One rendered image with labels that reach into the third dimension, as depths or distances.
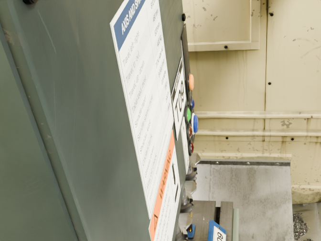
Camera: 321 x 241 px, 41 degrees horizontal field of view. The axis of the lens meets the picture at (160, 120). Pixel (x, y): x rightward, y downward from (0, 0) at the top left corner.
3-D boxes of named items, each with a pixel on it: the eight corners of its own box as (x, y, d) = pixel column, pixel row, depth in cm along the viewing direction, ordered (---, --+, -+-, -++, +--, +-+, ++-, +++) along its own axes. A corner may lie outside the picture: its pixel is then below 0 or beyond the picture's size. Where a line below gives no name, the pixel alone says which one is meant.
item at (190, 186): (197, 181, 112) (197, 179, 112) (195, 196, 108) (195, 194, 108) (171, 180, 114) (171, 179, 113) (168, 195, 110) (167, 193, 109)
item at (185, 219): (193, 213, 104) (193, 211, 103) (190, 231, 99) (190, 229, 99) (165, 212, 105) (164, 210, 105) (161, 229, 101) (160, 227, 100)
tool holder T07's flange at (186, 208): (172, 196, 110) (170, 189, 109) (195, 198, 109) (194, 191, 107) (165, 214, 105) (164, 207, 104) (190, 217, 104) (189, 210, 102)
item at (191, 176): (176, 168, 119) (175, 160, 117) (198, 168, 118) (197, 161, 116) (173, 183, 114) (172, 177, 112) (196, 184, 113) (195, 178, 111)
